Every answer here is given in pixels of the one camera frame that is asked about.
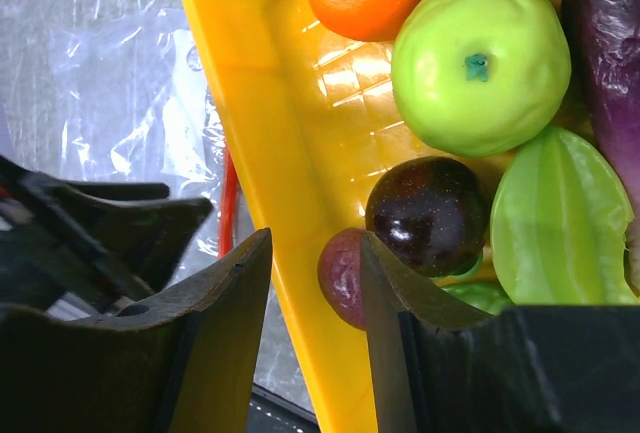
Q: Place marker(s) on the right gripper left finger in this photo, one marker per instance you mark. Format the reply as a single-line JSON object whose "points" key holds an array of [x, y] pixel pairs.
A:
{"points": [[182, 360]]}

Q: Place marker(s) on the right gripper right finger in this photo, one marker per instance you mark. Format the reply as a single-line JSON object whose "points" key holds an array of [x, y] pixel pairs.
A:
{"points": [[441, 365]]}

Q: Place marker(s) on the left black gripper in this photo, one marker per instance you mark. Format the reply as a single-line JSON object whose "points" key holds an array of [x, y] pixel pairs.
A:
{"points": [[98, 241]]}

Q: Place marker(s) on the bumpy green toy fruit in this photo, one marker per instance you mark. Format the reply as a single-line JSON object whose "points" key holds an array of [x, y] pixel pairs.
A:
{"points": [[486, 296]]}

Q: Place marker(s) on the maroon toy passion fruit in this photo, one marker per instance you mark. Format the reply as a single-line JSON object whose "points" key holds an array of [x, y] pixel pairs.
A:
{"points": [[338, 273]]}

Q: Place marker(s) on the clear zip top bag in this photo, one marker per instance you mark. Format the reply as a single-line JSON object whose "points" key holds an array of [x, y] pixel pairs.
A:
{"points": [[109, 90]]}

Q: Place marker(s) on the dark purple toy plum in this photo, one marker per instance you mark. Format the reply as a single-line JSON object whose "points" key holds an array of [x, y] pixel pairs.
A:
{"points": [[432, 213]]}

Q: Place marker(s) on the green toy starfruit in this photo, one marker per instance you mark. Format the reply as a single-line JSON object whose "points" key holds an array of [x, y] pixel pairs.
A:
{"points": [[558, 225]]}

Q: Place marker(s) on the yellow plastic tray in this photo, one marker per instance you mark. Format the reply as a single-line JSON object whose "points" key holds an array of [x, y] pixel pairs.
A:
{"points": [[312, 125]]}

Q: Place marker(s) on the green toy apple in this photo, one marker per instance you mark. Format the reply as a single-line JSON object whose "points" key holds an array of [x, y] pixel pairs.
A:
{"points": [[476, 78]]}

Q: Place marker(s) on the purple toy eggplant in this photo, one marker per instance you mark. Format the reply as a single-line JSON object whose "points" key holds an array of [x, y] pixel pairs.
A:
{"points": [[603, 36]]}

